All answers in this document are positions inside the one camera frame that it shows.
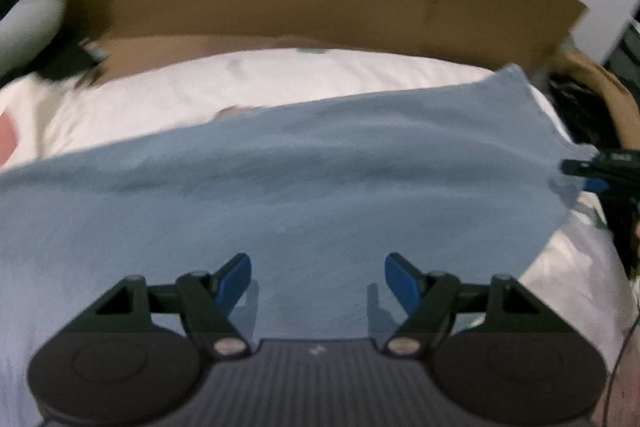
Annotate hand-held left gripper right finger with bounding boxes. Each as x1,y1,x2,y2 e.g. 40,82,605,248
384,252,543,358

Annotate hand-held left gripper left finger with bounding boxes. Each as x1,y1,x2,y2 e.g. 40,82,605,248
95,253,252,358

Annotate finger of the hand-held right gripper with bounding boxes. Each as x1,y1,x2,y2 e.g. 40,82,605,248
582,177,640,196
560,148,640,178

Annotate light blue denim jeans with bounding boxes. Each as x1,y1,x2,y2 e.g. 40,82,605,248
0,66,598,427

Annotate brown cushion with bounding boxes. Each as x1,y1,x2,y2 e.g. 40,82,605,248
552,49,640,148

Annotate bear print cream blanket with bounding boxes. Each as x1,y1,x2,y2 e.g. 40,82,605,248
0,48,638,358

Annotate small black cloth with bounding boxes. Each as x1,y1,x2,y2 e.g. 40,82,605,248
35,39,101,80

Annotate grey neck pillow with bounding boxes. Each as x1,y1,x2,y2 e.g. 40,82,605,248
0,0,66,80

